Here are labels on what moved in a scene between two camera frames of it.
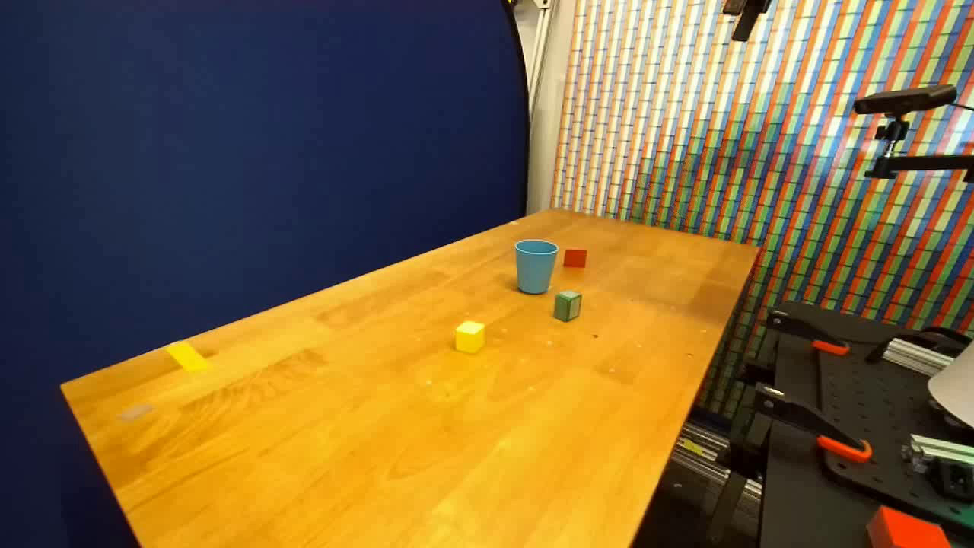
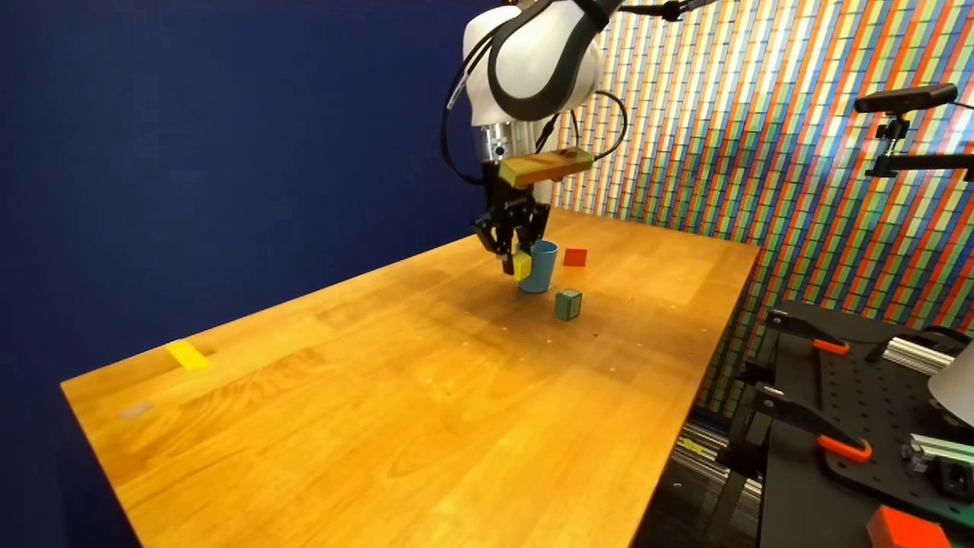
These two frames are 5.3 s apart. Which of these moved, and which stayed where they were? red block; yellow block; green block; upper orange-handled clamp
Moved: yellow block
Stayed: upper orange-handled clamp; red block; green block
